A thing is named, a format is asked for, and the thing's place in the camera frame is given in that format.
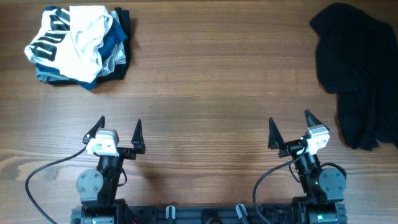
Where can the black t-shirt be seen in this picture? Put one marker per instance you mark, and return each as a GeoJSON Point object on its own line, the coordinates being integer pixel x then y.
{"type": "Point", "coordinates": [356, 59]}

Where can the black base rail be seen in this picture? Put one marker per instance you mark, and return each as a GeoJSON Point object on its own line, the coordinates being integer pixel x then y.
{"type": "Point", "coordinates": [274, 213]}

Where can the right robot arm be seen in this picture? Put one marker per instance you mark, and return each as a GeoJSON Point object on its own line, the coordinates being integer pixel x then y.
{"type": "Point", "coordinates": [323, 184]}

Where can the blue folded garment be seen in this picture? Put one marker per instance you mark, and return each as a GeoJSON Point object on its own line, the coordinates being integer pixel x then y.
{"type": "Point", "coordinates": [112, 37]}

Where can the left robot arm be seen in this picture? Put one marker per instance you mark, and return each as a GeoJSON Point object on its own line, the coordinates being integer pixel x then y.
{"type": "Point", "coordinates": [98, 187]}

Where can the white black printed shirt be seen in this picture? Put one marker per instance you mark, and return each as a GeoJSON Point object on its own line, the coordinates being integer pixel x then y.
{"type": "Point", "coordinates": [69, 40]}

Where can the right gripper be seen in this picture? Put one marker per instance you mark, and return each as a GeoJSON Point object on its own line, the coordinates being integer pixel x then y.
{"type": "Point", "coordinates": [291, 147]}

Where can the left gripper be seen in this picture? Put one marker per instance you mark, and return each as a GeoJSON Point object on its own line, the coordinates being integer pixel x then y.
{"type": "Point", "coordinates": [138, 142]}

